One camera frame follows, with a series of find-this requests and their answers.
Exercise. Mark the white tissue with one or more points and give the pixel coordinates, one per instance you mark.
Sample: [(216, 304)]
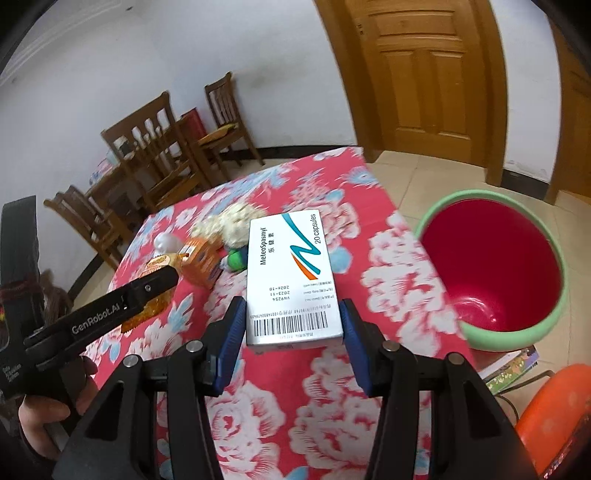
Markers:
[(235, 221)]

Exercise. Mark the white medicine box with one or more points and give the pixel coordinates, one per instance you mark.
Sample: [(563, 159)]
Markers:
[(286, 277)]

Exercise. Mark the wooden dining table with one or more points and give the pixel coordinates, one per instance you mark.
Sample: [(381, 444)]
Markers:
[(108, 177)]

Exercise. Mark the low wooden chair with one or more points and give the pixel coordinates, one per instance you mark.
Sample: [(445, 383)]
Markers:
[(87, 217)]

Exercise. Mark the large wooden chair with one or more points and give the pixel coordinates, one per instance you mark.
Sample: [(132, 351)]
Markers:
[(147, 147)]

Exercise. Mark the small orange carton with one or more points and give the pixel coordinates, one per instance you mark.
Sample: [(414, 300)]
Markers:
[(203, 263)]

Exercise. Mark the orange snack packet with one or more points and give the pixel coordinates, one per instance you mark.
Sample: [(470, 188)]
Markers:
[(159, 263)]

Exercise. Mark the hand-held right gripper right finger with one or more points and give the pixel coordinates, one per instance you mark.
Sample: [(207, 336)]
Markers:
[(355, 341)]

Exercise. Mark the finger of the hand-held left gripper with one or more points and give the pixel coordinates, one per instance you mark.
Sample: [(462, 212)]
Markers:
[(101, 314)]

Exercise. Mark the red bucket with green rim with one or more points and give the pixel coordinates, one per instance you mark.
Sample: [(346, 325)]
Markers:
[(485, 258)]

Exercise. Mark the wooden chair with yellow cushion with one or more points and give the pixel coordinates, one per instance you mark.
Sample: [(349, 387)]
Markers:
[(228, 120)]

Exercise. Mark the small green-capped bottle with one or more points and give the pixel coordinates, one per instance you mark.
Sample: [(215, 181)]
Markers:
[(236, 259)]

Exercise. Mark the narrow wooden door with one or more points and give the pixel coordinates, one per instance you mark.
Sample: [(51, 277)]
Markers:
[(575, 120)]

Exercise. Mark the wooden panel door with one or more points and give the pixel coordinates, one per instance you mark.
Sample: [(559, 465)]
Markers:
[(415, 83)]

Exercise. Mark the orange plastic stool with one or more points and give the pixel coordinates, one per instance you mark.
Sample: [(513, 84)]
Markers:
[(558, 415)]

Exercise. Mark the colourful book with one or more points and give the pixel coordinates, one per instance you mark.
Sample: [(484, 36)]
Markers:
[(512, 369)]

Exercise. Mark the red floral tablecloth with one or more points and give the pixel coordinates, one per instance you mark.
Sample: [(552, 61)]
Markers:
[(286, 415)]

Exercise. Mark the small white plastic lump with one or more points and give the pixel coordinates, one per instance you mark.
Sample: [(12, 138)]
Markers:
[(165, 243)]

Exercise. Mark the person's left hand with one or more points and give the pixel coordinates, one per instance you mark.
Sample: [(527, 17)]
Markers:
[(41, 424)]

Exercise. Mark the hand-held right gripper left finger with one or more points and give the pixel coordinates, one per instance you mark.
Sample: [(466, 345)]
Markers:
[(233, 323)]

